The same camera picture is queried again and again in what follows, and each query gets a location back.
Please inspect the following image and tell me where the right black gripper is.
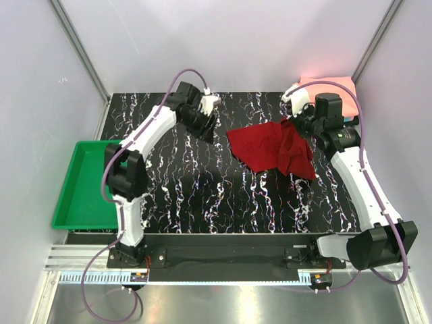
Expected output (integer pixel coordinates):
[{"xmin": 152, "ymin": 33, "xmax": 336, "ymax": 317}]
[{"xmin": 287, "ymin": 100, "xmax": 323, "ymax": 140}]

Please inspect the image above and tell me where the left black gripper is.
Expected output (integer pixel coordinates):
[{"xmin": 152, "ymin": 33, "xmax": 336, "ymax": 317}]
[{"xmin": 180, "ymin": 107, "xmax": 218, "ymax": 145}]

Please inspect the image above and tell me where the red t shirt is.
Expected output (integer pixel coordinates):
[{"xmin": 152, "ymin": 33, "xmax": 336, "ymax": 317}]
[{"xmin": 227, "ymin": 118, "xmax": 316, "ymax": 180}]

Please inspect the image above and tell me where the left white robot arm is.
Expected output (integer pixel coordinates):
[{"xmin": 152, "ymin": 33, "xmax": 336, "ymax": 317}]
[{"xmin": 101, "ymin": 82, "xmax": 220, "ymax": 267}]

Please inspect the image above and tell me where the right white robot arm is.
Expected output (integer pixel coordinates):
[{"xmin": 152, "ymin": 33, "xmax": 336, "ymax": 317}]
[{"xmin": 289, "ymin": 93, "xmax": 418, "ymax": 271}]

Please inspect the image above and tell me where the folded salmon pink t shirt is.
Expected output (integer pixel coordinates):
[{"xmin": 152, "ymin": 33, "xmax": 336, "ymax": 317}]
[{"xmin": 292, "ymin": 76, "xmax": 359, "ymax": 119}]

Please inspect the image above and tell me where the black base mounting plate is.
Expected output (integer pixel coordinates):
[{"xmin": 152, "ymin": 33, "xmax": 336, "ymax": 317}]
[{"xmin": 65, "ymin": 232, "xmax": 347, "ymax": 283}]

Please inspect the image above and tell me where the green plastic tray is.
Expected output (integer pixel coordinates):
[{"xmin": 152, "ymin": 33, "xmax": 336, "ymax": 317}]
[{"xmin": 51, "ymin": 140, "xmax": 119, "ymax": 231}]

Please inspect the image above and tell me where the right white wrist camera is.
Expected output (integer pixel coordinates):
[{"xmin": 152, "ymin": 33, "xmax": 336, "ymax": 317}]
[{"xmin": 281, "ymin": 83, "xmax": 310, "ymax": 117}]

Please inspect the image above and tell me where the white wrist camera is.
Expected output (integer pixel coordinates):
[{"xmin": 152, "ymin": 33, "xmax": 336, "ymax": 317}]
[
  {"xmin": 199, "ymin": 88, "xmax": 221, "ymax": 116},
  {"xmin": 281, "ymin": 83, "xmax": 310, "ymax": 117}
]

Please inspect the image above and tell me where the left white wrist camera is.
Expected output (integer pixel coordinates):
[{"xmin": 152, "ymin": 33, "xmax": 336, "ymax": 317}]
[{"xmin": 199, "ymin": 88, "xmax": 221, "ymax": 116}]

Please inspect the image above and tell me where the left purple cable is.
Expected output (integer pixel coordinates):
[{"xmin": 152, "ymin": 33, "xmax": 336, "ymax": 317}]
[{"xmin": 80, "ymin": 69, "xmax": 212, "ymax": 321}]

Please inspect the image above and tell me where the purple cable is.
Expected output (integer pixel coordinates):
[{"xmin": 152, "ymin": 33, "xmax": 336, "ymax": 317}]
[
  {"xmin": 80, "ymin": 69, "xmax": 212, "ymax": 321},
  {"xmin": 279, "ymin": 79, "xmax": 408, "ymax": 293}
]

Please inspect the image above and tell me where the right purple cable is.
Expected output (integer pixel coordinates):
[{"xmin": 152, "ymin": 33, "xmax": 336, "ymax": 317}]
[{"xmin": 279, "ymin": 79, "xmax": 408, "ymax": 293}]

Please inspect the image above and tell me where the left aluminium frame post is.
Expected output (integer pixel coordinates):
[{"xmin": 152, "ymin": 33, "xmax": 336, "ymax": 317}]
[{"xmin": 48, "ymin": 0, "xmax": 111, "ymax": 104}]

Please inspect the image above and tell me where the aluminium frame post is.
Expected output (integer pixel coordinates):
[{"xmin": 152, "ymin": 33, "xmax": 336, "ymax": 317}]
[
  {"xmin": 352, "ymin": 0, "xmax": 405, "ymax": 84},
  {"xmin": 48, "ymin": 0, "xmax": 111, "ymax": 104}
]

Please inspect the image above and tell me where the right aluminium frame post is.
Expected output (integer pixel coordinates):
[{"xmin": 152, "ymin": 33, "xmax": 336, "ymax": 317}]
[{"xmin": 352, "ymin": 0, "xmax": 405, "ymax": 84}]

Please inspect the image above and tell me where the white slotted cable duct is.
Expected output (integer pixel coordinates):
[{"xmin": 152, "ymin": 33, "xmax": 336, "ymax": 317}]
[{"xmin": 59, "ymin": 271, "xmax": 311, "ymax": 286}]

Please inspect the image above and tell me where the aluminium rail profile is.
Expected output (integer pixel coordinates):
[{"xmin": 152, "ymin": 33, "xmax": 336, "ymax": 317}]
[{"xmin": 43, "ymin": 244, "xmax": 412, "ymax": 271}]

